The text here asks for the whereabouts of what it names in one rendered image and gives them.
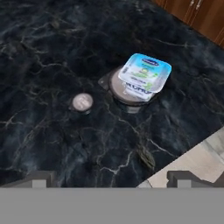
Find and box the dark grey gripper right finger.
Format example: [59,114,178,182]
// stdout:
[166,170,224,188]

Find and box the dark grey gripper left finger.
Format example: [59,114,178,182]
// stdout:
[2,171,57,188]

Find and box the small grey-lidded yogurt container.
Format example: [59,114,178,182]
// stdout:
[68,92,95,115]

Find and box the blue and white yogurt cup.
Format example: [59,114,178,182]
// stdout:
[117,52,172,102]

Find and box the large grey-lidded yogurt container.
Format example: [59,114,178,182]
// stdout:
[98,66,160,114]

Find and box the brown wooden cupboard run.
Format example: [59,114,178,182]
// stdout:
[151,0,224,49]

